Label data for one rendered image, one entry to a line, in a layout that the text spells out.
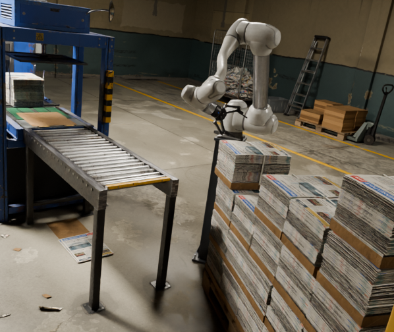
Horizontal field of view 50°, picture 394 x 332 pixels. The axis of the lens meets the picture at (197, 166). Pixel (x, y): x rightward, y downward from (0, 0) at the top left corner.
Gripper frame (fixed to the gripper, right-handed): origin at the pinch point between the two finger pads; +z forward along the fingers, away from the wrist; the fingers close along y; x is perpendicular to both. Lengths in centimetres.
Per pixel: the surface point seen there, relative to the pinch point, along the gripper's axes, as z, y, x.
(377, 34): 405, -299, -510
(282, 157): 29.4, 1.5, 13.8
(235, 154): 1.9, 14.6, 12.9
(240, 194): 17.5, 33.0, 17.6
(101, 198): -51, 75, 8
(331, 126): 408, -96, -465
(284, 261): 17, 40, 82
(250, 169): 15.4, 17.8, 13.6
